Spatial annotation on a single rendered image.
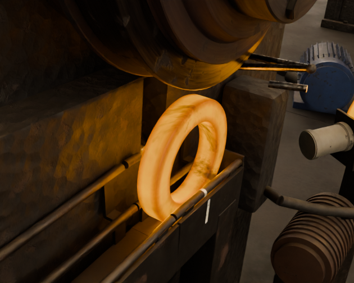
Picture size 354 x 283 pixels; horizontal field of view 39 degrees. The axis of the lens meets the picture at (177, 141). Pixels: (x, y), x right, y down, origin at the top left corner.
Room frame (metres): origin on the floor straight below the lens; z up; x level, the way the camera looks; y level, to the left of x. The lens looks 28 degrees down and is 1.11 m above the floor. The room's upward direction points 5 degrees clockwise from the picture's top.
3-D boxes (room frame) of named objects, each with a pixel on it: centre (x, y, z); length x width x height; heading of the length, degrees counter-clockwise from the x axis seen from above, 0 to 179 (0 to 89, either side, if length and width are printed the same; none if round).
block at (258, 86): (0.83, -0.13, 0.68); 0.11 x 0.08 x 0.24; 59
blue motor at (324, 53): (2.76, -0.82, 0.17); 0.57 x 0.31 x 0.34; 169
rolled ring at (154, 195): (0.62, -0.01, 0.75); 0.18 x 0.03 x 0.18; 148
